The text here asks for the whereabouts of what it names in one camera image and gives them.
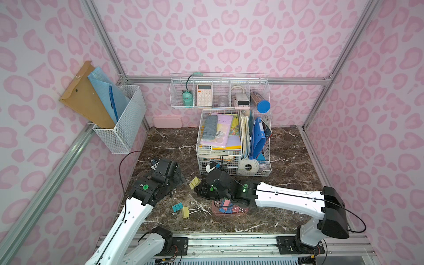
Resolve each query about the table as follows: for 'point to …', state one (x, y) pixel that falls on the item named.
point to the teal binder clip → (178, 207)
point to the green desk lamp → (187, 95)
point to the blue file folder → (258, 141)
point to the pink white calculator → (204, 95)
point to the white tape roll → (254, 163)
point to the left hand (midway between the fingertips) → (175, 176)
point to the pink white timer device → (242, 101)
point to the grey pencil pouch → (210, 125)
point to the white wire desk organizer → (238, 141)
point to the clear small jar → (223, 101)
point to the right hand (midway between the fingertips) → (190, 193)
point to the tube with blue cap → (263, 106)
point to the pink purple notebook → (223, 125)
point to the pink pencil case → (168, 121)
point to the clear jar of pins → (264, 167)
